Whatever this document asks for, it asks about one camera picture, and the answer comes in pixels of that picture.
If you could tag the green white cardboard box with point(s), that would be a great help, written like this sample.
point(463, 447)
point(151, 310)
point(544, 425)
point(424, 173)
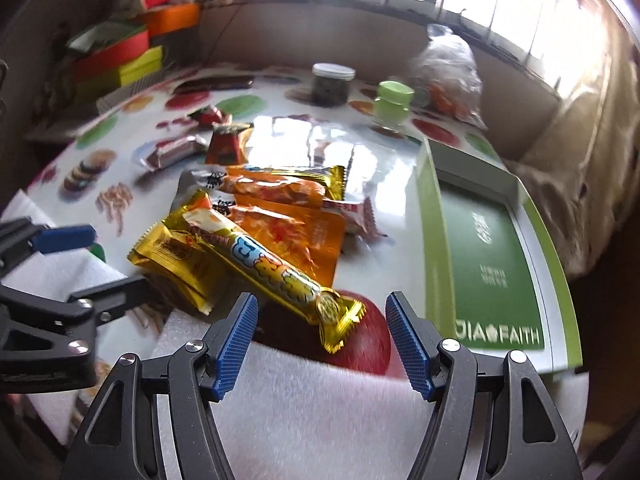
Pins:
point(493, 278)

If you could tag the orange box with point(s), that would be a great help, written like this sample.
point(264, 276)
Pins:
point(166, 19)

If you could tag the dark red gold snack pack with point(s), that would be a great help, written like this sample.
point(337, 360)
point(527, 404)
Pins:
point(227, 146)

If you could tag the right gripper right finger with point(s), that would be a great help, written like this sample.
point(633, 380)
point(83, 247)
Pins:
point(525, 437)

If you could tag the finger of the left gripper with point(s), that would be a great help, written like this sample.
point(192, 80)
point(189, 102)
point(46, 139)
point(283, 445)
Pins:
point(111, 301)
point(20, 239)

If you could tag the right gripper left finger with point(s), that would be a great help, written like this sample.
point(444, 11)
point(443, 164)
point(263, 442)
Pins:
point(119, 437)

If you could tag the red storage box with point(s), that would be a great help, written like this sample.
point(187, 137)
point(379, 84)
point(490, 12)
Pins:
point(111, 57)

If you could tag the yellow green box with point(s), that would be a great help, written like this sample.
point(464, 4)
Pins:
point(150, 62)

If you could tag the pink white nougat candy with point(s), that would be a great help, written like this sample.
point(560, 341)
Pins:
point(173, 150)
point(359, 217)

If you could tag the clear plastic bag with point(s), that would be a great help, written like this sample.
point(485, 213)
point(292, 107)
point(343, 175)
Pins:
point(447, 71)

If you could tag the long gold yellow snack bar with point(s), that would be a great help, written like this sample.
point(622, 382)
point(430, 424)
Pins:
point(335, 315)

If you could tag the black white striped box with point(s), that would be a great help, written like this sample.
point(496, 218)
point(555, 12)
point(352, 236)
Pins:
point(121, 95)

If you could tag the gold candy bar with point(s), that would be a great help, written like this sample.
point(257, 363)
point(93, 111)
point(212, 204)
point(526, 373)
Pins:
point(195, 279)

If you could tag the green cream jar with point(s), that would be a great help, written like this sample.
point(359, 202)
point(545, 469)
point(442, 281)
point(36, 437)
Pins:
point(392, 102)

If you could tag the orange grey snack pouch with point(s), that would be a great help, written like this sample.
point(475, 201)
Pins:
point(308, 187)

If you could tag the dark jar white lid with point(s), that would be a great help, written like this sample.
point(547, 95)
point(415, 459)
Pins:
point(331, 83)

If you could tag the beige patterned curtain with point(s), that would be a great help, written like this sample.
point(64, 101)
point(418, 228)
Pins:
point(583, 170)

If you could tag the black smartphone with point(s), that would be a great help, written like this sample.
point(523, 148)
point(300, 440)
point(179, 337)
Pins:
point(215, 83)

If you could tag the red triangular snack pack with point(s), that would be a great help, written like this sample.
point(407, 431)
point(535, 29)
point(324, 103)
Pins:
point(209, 116)

